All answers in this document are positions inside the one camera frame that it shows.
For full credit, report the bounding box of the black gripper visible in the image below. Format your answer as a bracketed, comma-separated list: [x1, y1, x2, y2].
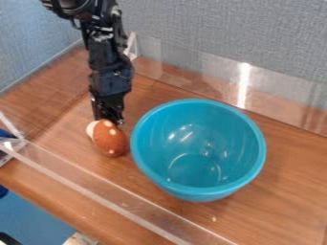
[89, 64, 133, 125]

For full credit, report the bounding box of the brown white toy mushroom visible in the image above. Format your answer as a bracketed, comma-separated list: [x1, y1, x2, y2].
[85, 119, 129, 157]

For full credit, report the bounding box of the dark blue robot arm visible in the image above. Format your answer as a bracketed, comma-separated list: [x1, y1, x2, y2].
[40, 0, 133, 125]

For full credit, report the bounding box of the blue plastic bowl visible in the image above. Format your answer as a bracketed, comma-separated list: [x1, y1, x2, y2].
[130, 99, 267, 203]

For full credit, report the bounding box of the clear acrylic left barrier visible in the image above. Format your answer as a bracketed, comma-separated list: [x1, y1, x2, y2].
[0, 39, 81, 94]

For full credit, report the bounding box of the clear acrylic barrier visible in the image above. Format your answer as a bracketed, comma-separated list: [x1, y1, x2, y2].
[0, 112, 237, 245]
[133, 34, 327, 137]
[0, 39, 81, 94]

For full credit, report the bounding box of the clear acrylic front barrier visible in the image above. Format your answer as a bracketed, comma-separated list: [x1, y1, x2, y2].
[0, 112, 237, 245]

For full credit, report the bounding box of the clear acrylic back barrier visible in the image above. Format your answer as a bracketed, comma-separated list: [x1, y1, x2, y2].
[133, 34, 327, 137]

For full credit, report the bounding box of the clear acrylic corner bracket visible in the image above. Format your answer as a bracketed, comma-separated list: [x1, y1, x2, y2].
[125, 32, 137, 60]

